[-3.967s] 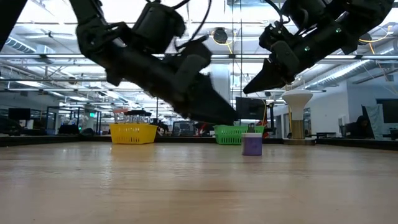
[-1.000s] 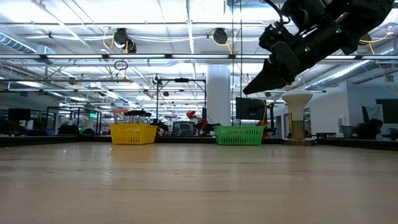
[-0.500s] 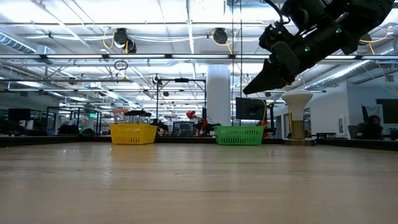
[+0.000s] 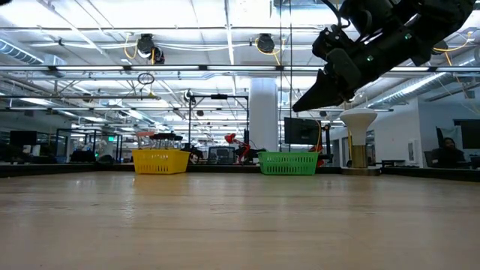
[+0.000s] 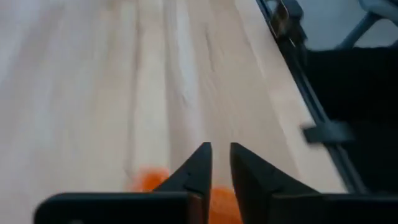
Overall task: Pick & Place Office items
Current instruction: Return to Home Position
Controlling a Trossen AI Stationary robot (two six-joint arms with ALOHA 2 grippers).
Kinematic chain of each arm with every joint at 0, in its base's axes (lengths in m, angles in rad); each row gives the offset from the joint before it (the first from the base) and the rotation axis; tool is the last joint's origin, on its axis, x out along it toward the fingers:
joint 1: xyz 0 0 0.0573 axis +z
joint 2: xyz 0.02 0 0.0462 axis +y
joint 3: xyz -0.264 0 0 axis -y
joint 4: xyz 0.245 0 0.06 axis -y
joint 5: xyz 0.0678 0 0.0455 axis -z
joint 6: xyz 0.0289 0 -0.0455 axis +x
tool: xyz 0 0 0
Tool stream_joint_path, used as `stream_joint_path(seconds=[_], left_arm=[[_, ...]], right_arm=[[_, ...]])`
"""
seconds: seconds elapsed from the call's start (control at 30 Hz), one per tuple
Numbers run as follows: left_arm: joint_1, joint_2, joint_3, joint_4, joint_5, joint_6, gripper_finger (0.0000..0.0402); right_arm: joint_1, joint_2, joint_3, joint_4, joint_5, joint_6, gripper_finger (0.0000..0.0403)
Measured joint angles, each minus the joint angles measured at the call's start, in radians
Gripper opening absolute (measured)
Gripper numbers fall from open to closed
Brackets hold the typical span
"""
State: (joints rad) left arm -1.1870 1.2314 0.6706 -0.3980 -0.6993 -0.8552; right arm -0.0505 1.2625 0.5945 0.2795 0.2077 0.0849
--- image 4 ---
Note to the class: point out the black background monitor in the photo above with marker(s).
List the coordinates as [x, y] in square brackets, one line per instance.
[470, 135]
[22, 137]
[302, 131]

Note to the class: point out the white dome wooden table lamp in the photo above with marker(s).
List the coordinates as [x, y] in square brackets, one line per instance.
[358, 120]

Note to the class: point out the pink capped clear hourglass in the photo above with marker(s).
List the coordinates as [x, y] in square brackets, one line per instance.
[145, 134]

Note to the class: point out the green plastic basket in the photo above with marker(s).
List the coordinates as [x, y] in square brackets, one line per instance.
[288, 163]

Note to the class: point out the yellow plastic basket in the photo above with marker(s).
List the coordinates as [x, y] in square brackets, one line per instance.
[161, 161]

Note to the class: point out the person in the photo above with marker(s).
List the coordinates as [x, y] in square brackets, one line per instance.
[449, 152]

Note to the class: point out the red background robot part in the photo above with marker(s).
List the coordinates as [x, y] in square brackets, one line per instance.
[233, 139]

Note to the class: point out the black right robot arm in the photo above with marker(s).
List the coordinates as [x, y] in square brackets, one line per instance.
[412, 30]

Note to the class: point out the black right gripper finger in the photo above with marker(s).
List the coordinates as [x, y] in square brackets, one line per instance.
[318, 95]

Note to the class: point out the black background rig frame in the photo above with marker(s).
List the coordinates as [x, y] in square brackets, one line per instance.
[219, 96]

